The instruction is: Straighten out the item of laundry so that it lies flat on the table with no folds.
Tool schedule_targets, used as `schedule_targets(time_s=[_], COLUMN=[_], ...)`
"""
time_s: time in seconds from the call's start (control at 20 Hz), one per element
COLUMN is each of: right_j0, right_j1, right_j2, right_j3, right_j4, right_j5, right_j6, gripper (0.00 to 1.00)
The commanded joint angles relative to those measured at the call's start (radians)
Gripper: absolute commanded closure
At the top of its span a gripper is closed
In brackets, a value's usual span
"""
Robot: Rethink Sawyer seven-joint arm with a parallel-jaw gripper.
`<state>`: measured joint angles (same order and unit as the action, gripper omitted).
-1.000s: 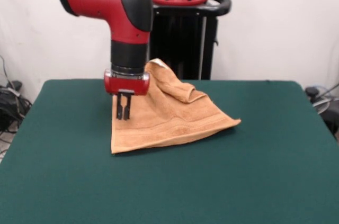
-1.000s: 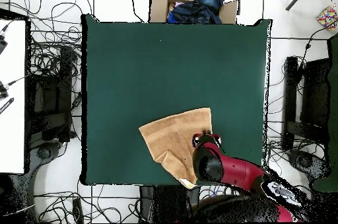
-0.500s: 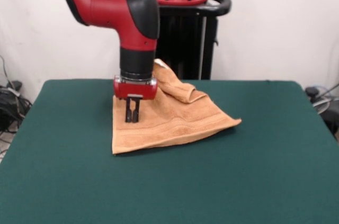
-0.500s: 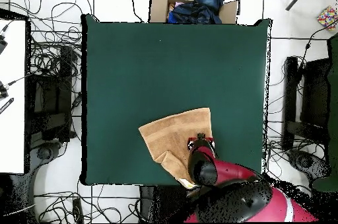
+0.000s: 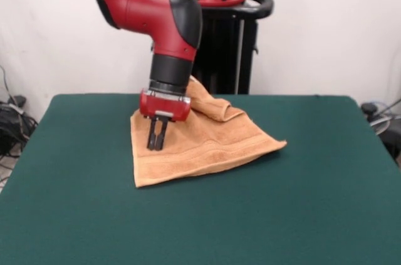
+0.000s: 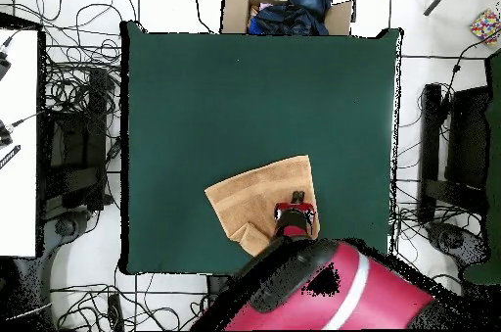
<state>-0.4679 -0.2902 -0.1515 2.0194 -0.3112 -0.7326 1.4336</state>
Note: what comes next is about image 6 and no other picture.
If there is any tan terry towel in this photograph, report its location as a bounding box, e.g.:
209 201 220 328
204 154 321 258

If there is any black flat strip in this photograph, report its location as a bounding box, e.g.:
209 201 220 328
0 144 22 170

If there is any dark green table cloth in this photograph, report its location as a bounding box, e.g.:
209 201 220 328
119 21 402 276
463 47 501 286

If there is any black round floor base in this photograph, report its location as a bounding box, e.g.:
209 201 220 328
426 220 490 268

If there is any dark blue clothes pile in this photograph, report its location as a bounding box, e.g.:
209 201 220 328
247 0 334 37

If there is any brown cardboard box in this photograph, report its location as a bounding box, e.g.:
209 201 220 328
220 0 355 37

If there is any colourful patterned cloth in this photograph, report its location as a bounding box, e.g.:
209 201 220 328
469 8 501 47

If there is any white side table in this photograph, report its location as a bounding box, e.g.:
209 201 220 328
0 27 40 259

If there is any black floor cable tangle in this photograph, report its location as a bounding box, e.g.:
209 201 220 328
392 174 486 231
15 0 138 212

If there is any black metal frame stand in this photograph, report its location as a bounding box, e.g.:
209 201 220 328
417 82 490 225
40 67 113 212

